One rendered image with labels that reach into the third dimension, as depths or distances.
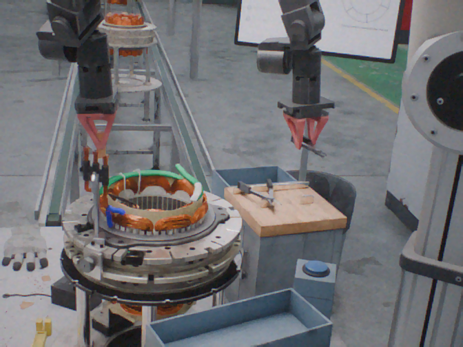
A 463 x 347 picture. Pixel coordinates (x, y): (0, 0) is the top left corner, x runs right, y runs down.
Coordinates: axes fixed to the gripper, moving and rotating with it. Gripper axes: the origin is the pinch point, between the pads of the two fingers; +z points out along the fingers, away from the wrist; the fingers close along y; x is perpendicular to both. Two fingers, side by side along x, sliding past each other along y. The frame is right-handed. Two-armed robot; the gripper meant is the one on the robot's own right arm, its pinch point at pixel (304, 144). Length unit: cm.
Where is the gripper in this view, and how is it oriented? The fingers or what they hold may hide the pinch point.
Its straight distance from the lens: 135.4
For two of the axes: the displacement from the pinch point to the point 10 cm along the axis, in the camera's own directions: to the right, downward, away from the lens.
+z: 0.2, 9.4, 3.3
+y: -9.4, 1.3, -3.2
